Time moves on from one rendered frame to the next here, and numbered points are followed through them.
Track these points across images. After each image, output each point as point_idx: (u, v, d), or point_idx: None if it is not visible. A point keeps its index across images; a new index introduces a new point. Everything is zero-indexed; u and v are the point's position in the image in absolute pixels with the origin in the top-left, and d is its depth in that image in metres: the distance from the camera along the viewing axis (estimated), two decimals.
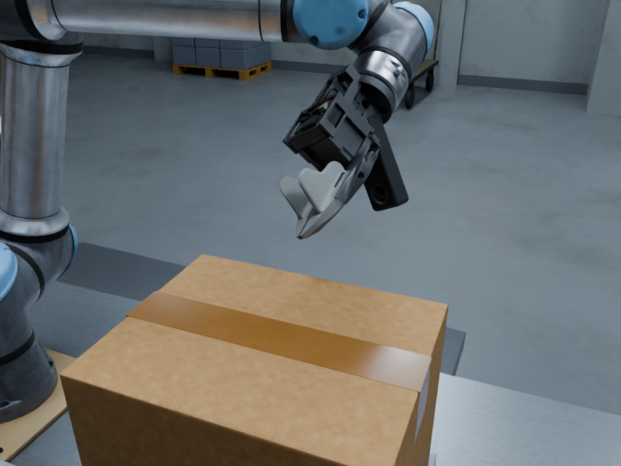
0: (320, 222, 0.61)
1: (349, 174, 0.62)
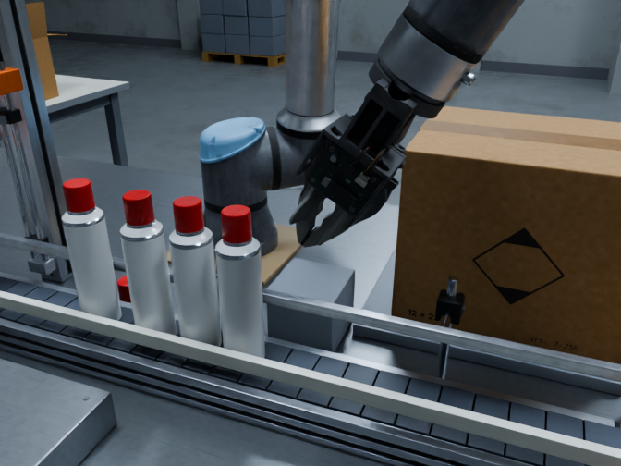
0: (324, 240, 0.61)
1: (366, 209, 0.57)
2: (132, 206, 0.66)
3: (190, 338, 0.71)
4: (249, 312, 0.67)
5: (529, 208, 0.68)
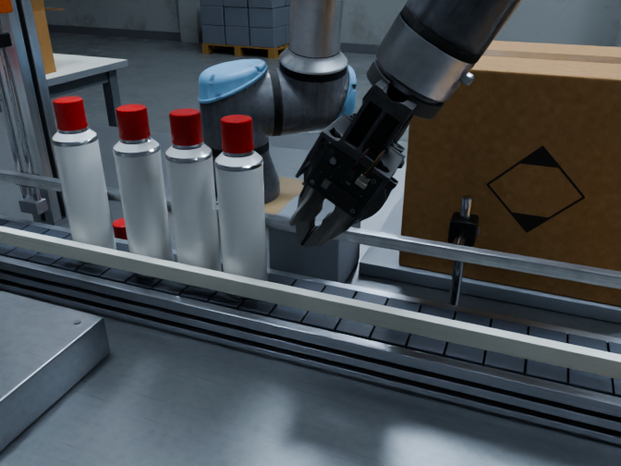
0: (325, 240, 0.61)
1: None
2: (127, 118, 0.62)
3: (188, 264, 0.67)
4: (250, 232, 0.63)
5: (547, 124, 0.64)
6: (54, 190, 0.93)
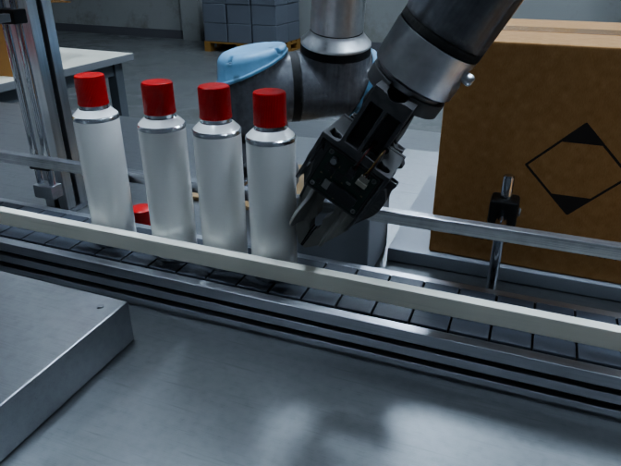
0: (325, 240, 0.61)
1: (366, 209, 0.57)
2: (152, 92, 0.59)
3: (214, 247, 0.64)
4: (282, 212, 0.60)
5: (592, 99, 0.61)
6: (69, 176, 0.90)
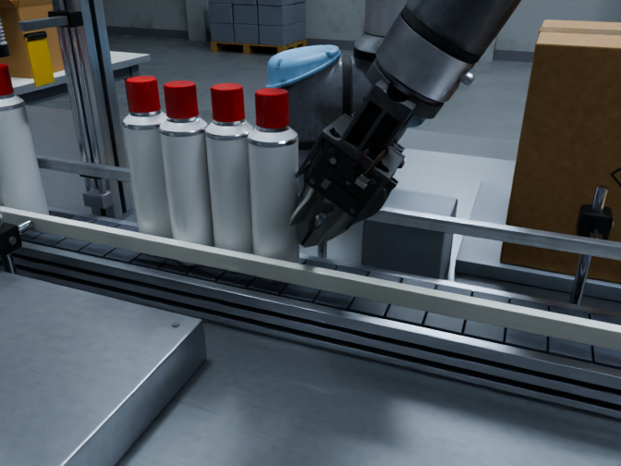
0: (325, 240, 0.61)
1: None
2: (177, 95, 0.58)
3: (225, 249, 0.64)
4: (285, 213, 0.59)
5: None
6: (116, 183, 0.87)
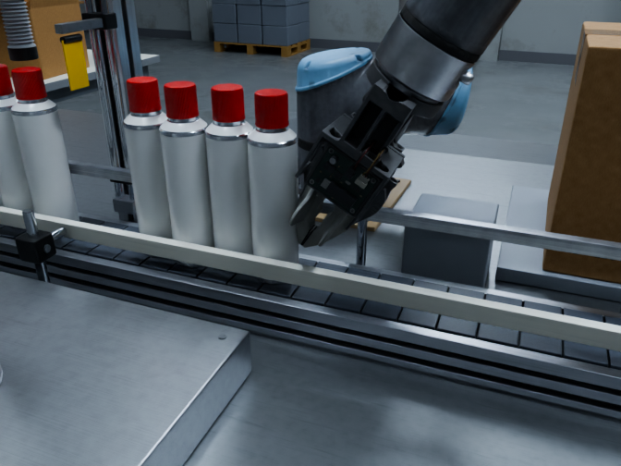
0: (325, 240, 0.61)
1: (365, 209, 0.57)
2: (178, 95, 0.58)
3: (224, 249, 0.64)
4: (285, 213, 0.59)
5: None
6: None
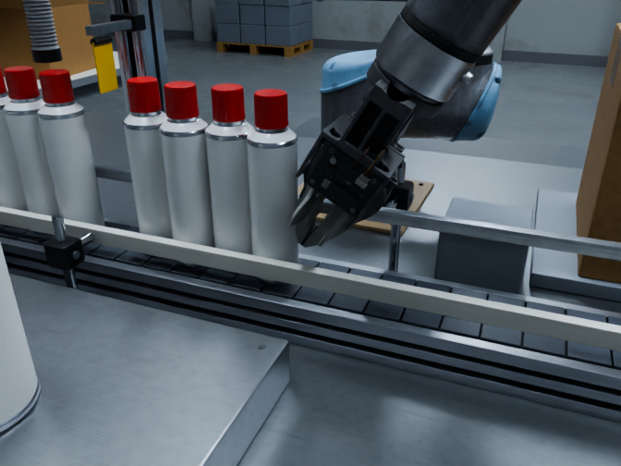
0: (325, 240, 0.61)
1: None
2: (180, 95, 0.58)
3: (223, 249, 0.64)
4: (286, 214, 0.59)
5: None
6: None
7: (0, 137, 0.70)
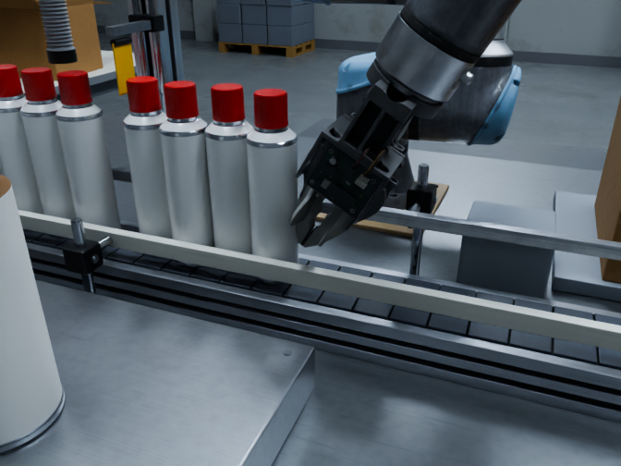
0: (325, 240, 0.61)
1: None
2: (180, 95, 0.58)
3: (222, 248, 0.64)
4: (286, 213, 0.59)
5: None
6: None
7: (16, 139, 0.69)
